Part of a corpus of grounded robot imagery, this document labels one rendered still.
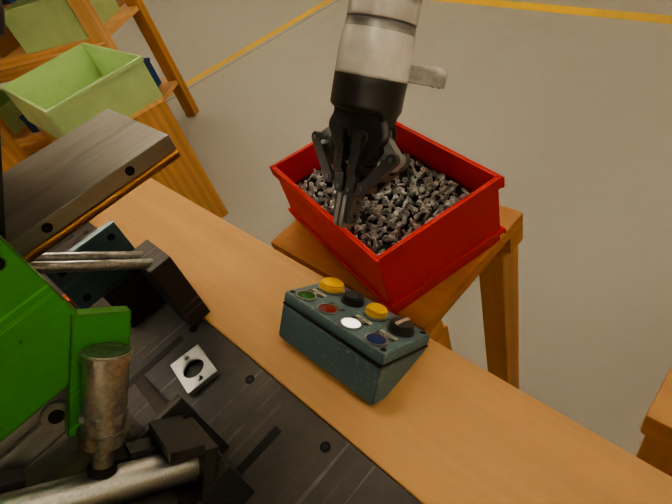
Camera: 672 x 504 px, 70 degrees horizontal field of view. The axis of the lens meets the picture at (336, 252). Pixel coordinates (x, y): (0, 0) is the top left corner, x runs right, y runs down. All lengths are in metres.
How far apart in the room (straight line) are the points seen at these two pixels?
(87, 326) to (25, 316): 0.04
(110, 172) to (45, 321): 0.18
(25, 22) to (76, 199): 2.69
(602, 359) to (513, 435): 1.13
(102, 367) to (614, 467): 0.41
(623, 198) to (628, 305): 0.49
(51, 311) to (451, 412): 0.35
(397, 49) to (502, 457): 0.38
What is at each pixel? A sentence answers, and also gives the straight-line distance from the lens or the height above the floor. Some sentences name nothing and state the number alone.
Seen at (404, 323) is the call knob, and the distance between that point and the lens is 0.50.
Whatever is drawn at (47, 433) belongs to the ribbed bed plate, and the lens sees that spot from 0.48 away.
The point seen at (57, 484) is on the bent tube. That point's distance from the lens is 0.45.
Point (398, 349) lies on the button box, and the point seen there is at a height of 0.94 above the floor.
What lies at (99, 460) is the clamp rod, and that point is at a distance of 0.45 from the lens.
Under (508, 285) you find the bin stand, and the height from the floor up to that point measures 0.66.
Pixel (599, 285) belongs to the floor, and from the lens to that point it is 1.76.
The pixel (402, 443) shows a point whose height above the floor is 0.90.
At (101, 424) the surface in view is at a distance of 0.42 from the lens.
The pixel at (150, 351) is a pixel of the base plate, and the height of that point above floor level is 0.90.
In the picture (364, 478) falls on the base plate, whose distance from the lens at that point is 0.48.
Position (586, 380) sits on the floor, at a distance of 1.56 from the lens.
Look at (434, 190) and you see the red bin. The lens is 0.74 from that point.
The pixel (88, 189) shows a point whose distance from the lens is 0.53.
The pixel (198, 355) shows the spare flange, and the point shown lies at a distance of 0.61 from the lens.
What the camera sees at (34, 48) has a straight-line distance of 3.25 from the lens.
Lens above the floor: 1.34
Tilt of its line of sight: 43 degrees down
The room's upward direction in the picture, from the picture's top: 21 degrees counter-clockwise
